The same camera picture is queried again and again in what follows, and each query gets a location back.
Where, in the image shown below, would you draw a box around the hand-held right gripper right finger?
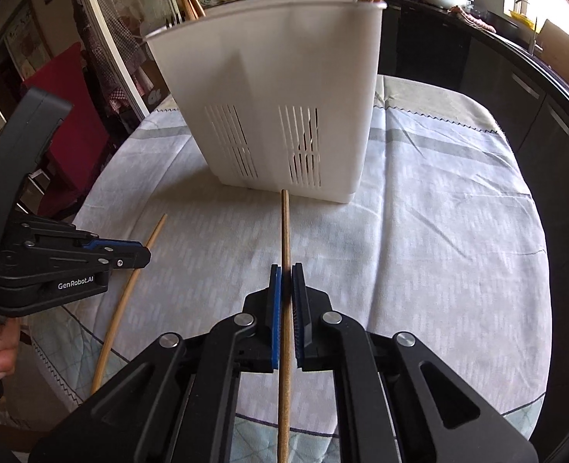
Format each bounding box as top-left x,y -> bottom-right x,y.
291,263 -> 539,463

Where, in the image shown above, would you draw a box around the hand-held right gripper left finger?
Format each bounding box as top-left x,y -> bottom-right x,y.
29,264 -> 283,463

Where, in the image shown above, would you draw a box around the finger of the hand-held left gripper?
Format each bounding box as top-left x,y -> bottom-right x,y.
28,247 -> 153,277
13,218 -> 141,252

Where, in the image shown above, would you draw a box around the white plastic utensil holder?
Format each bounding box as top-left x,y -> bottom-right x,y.
142,0 -> 389,203

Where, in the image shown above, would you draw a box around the wooden chair with red cover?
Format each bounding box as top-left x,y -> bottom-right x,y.
23,41 -> 112,220

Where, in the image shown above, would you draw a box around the checkered cloth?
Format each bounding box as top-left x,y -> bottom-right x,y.
78,0 -> 143,117

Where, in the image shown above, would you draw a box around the floral frosted glass door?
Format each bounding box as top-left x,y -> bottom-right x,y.
72,0 -> 209,117

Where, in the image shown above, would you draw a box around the grey green patterned tablecloth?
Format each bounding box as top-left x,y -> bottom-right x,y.
29,74 -> 555,463

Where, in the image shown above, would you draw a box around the dark kitchen cabinets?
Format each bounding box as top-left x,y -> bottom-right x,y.
376,0 -> 569,157

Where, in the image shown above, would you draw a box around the pink rag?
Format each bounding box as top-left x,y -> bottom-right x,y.
450,6 -> 498,34

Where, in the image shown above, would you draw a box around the small metal faucet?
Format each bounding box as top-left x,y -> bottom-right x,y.
515,0 -> 546,55

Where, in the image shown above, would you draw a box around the yellow packet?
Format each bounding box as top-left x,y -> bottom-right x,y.
508,10 -> 539,28

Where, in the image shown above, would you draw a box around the brown cardboard board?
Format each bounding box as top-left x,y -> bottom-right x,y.
537,19 -> 569,69

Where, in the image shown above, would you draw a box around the wall poster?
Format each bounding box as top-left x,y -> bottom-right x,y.
0,0 -> 54,84

